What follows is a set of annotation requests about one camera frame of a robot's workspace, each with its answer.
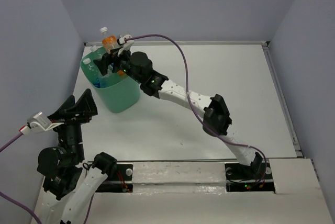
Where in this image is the orange label bottle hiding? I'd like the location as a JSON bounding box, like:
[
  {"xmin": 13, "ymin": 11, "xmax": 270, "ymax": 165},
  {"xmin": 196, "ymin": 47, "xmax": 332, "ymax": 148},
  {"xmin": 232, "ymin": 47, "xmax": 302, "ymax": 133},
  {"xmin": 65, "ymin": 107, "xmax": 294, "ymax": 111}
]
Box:
[{"xmin": 100, "ymin": 27, "xmax": 119, "ymax": 53}]

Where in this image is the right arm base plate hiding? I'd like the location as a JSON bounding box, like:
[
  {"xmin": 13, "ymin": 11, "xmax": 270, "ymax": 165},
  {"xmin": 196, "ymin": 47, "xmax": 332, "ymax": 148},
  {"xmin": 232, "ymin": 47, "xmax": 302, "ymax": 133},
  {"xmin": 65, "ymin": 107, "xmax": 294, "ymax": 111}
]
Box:
[{"xmin": 225, "ymin": 162, "xmax": 275, "ymax": 193}]

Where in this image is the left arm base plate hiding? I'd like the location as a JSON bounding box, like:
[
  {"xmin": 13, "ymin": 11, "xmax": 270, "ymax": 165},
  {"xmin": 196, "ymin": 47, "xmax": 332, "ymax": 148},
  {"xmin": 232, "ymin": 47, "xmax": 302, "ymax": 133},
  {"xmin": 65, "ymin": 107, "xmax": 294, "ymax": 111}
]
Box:
[{"xmin": 96, "ymin": 163, "xmax": 133, "ymax": 193}]

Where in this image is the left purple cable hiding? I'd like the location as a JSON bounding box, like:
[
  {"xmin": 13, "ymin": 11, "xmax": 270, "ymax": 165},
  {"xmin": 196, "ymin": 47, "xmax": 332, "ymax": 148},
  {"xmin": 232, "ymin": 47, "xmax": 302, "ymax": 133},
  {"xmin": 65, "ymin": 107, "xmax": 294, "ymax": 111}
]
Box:
[{"xmin": 0, "ymin": 132, "xmax": 42, "ymax": 224}]

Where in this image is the green plastic bin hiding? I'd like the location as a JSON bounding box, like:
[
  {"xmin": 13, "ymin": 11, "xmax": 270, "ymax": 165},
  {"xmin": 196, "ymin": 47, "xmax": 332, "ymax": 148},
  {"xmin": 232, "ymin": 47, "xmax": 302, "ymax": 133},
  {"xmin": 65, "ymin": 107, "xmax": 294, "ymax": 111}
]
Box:
[{"xmin": 80, "ymin": 52, "xmax": 140, "ymax": 113}]

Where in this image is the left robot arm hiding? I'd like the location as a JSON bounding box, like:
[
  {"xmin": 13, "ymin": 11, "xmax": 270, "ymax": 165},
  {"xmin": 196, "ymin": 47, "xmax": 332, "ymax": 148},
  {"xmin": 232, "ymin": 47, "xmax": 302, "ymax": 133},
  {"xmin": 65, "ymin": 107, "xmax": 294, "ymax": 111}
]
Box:
[{"xmin": 29, "ymin": 88, "xmax": 117, "ymax": 223}]

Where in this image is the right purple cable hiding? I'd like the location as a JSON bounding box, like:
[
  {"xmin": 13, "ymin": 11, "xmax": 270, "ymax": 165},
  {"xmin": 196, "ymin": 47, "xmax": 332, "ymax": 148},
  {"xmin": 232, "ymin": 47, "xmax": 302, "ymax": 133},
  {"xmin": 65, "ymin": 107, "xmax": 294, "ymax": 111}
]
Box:
[{"xmin": 125, "ymin": 34, "xmax": 267, "ymax": 185}]

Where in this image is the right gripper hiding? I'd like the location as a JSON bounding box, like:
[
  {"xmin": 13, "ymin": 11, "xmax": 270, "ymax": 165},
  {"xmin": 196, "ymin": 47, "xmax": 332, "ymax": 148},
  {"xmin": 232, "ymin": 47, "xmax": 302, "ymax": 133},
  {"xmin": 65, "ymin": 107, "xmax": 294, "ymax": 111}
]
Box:
[{"xmin": 93, "ymin": 45, "xmax": 143, "ymax": 84}]

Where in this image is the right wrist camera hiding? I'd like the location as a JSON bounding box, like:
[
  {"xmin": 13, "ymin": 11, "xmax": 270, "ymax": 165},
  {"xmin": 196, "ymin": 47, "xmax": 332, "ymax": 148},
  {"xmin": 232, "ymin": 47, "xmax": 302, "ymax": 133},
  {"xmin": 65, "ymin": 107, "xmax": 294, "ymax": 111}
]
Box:
[{"xmin": 109, "ymin": 34, "xmax": 135, "ymax": 56}]

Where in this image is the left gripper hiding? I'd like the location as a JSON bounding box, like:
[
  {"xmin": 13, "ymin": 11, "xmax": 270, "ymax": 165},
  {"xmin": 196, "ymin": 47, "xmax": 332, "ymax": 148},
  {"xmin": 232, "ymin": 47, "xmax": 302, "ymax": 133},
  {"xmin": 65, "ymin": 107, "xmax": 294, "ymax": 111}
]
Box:
[{"xmin": 49, "ymin": 86, "xmax": 99, "ymax": 160}]

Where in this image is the purple cable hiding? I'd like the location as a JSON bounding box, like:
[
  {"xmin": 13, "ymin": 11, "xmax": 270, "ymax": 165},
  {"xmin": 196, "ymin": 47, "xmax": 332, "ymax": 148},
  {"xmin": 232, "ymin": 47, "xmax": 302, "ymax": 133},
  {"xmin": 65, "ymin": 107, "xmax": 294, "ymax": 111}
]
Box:
[
  {"xmin": 0, "ymin": 132, "xmax": 42, "ymax": 224},
  {"xmin": 125, "ymin": 34, "xmax": 267, "ymax": 185}
]

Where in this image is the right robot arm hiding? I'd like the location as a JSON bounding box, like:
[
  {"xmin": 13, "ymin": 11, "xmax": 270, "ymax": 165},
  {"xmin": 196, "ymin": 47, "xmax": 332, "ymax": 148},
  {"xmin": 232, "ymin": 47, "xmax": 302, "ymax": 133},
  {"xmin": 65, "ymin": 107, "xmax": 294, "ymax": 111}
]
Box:
[{"xmin": 94, "ymin": 50, "xmax": 266, "ymax": 178}]

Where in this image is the white label clear bottle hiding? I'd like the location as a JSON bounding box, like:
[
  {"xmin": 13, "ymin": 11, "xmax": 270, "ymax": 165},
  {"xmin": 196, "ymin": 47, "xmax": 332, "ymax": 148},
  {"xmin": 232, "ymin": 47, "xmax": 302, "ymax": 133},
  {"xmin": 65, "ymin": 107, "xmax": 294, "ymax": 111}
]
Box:
[{"xmin": 90, "ymin": 46, "xmax": 106, "ymax": 60}]

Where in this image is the blue label clear bottle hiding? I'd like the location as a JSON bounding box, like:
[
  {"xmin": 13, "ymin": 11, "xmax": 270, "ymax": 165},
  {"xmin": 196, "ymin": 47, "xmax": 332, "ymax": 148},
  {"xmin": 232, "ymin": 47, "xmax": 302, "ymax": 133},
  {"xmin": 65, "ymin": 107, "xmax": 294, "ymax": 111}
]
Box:
[{"xmin": 83, "ymin": 58, "xmax": 107, "ymax": 88}]

